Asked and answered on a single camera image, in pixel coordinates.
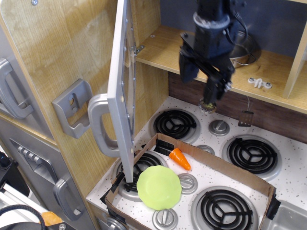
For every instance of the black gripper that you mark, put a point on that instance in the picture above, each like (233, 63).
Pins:
(208, 50)

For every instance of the grey toy microwave door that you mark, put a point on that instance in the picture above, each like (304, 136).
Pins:
(112, 115)

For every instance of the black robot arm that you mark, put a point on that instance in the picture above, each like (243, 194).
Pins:
(216, 8)

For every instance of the hanging round toy strainer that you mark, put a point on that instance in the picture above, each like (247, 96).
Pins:
(207, 108)

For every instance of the back left stove burner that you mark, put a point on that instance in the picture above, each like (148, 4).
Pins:
(176, 123)

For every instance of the stove burner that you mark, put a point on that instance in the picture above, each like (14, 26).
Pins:
(148, 159)
(253, 154)
(223, 208)
(176, 123)

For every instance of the grey back stove knob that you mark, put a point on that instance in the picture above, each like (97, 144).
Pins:
(219, 128)

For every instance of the grey stove knob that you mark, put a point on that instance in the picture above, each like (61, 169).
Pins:
(165, 219)
(188, 183)
(219, 128)

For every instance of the white plastic door latch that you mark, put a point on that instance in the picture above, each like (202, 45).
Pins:
(259, 83)

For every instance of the hanging toy spatula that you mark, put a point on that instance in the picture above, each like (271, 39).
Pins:
(246, 116)

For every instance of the metal door hinge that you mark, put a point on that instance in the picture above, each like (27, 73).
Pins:
(139, 49)

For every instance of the grey small middle knob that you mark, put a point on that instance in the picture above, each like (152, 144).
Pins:
(207, 149)

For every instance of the orange toy carrot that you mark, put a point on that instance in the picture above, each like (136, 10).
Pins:
(178, 157)

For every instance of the back right stove burner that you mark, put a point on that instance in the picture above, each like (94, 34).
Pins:
(253, 154)

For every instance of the grey centre stove knob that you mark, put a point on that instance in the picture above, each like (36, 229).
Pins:
(188, 183)

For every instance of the green plastic plate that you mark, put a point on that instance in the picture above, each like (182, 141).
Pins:
(159, 188)

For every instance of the front right stove burner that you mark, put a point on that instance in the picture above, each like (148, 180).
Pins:
(223, 208)

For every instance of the front left stove burner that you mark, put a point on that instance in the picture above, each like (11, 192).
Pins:
(148, 159)

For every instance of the grey front stove knob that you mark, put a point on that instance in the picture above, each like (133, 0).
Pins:
(165, 219)

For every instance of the steel sink basin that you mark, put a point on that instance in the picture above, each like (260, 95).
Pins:
(288, 217)

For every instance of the grey oven knob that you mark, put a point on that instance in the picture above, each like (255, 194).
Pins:
(113, 224)

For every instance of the grey ice dispenser panel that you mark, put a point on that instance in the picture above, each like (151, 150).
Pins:
(38, 164)

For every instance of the orange cloth piece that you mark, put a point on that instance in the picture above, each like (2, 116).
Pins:
(51, 218)

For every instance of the steel pot with handles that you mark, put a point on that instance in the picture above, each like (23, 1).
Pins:
(246, 51)

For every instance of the grey wall phone holder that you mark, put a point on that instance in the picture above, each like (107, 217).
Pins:
(68, 103)

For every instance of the brown cardboard frame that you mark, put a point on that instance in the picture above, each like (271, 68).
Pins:
(209, 171)

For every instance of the grey lower fridge handle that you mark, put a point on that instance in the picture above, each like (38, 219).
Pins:
(59, 190)

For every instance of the grey fridge handle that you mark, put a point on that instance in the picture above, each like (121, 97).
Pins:
(59, 190)
(8, 102)

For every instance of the grey upper fridge handle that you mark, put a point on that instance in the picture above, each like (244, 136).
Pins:
(8, 102)

